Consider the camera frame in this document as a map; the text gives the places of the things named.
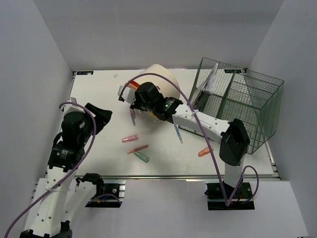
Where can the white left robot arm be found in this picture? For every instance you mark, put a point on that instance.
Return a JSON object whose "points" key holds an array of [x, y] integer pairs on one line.
{"points": [[57, 214]]}

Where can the cream round drawer box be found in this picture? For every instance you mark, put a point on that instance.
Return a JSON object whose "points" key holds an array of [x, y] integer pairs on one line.
{"points": [[162, 85]]}

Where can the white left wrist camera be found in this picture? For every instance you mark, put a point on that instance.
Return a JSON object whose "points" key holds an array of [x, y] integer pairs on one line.
{"points": [[70, 106]]}

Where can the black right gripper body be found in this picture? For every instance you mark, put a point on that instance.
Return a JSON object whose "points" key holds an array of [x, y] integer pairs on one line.
{"points": [[140, 103]]}

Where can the orange highlighter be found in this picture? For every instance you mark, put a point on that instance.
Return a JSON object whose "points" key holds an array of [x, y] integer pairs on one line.
{"points": [[205, 151]]}

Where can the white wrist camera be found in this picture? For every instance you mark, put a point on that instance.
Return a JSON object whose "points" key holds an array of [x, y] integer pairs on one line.
{"points": [[128, 94], [70, 106]]}

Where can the green wire mesh organizer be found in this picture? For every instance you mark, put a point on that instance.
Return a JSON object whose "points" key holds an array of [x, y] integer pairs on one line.
{"points": [[249, 96]]}

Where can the purple pen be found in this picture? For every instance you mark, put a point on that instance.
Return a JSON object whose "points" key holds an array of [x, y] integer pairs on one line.
{"points": [[133, 119]]}

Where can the pink highlighter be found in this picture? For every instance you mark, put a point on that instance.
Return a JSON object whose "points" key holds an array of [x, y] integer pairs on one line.
{"points": [[130, 138]]}

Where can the black table corner label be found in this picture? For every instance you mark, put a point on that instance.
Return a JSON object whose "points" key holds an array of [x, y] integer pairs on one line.
{"points": [[85, 73]]}

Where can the white silver-spined booklet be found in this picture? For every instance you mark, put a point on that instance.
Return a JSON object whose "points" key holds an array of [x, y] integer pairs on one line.
{"points": [[205, 90]]}

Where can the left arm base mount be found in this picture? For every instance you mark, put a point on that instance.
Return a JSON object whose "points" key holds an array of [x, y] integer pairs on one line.
{"points": [[107, 194]]}

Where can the red pen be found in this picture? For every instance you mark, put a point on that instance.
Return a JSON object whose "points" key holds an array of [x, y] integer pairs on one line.
{"points": [[137, 149]]}

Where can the blue pen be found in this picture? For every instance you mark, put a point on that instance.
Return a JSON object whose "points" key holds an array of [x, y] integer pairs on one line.
{"points": [[178, 133]]}

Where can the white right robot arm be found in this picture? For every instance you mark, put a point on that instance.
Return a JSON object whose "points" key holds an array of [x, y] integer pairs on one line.
{"points": [[231, 136]]}

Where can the green highlighter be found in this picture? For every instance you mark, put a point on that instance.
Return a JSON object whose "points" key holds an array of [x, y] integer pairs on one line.
{"points": [[141, 156]]}

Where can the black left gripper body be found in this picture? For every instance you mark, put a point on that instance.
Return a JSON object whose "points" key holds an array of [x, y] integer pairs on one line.
{"points": [[90, 129]]}

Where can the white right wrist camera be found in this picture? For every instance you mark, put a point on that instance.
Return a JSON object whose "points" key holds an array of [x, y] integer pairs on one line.
{"points": [[128, 94]]}

